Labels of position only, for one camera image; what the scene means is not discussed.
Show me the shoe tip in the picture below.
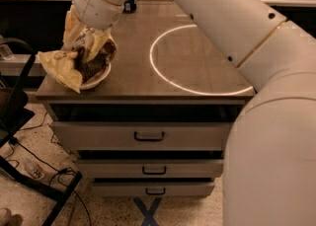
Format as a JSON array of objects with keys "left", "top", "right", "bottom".
[{"left": 0, "top": 208, "right": 12, "bottom": 226}]

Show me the bottom grey drawer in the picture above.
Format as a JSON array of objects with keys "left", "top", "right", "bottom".
[{"left": 92, "top": 182, "right": 214, "bottom": 196}]

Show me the middle grey drawer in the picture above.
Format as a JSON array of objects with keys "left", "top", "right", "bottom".
[{"left": 76, "top": 159, "right": 223, "bottom": 179}]

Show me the grey drawer cabinet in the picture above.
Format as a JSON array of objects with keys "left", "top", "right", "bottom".
[{"left": 37, "top": 2, "right": 255, "bottom": 183}]

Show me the white paper bowl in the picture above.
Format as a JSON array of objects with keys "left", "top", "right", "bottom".
[{"left": 80, "top": 64, "right": 112, "bottom": 90}]

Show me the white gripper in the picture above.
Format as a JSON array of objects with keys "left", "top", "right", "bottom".
[{"left": 62, "top": 0, "right": 123, "bottom": 62}]

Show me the top grey drawer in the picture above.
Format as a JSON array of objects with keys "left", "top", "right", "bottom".
[{"left": 51, "top": 121, "right": 230, "bottom": 151}]

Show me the brown yellow chip bag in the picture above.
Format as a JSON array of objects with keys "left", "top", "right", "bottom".
[{"left": 37, "top": 29, "right": 117, "bottom": 93}]

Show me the black metal chair frame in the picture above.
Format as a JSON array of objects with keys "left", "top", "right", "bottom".
[{"left": 0, "top": 38, "right": 83, "bottom": 226}]

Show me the blue soda can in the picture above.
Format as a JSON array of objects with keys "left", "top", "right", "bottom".
[{"left": 123, "top": 0, "right": 137, "bottom": 13}]

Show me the black floor cable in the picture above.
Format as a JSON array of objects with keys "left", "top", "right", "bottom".
[{"left": 6, "top": 111, "right": 93, "bottom": 226}]

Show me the grey drawer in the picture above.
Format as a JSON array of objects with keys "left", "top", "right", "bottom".
[
  {"left": 76, "top": 159, "right": 223, "bottom": 179},
  {"left": 51, "top": 121, "right": 230, "bottom": 151},
  {"left": 92, "top": 182, "right": 214, "bottom": 196}
]

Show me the plastic water bottle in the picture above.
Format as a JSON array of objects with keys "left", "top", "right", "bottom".
[{"left": 23, "top": 159, "right": 44, "bottom": 180}]

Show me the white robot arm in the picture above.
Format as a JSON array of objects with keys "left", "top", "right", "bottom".
[{"left": 73, "top": 0, "right": 316, "bottom": 226}]

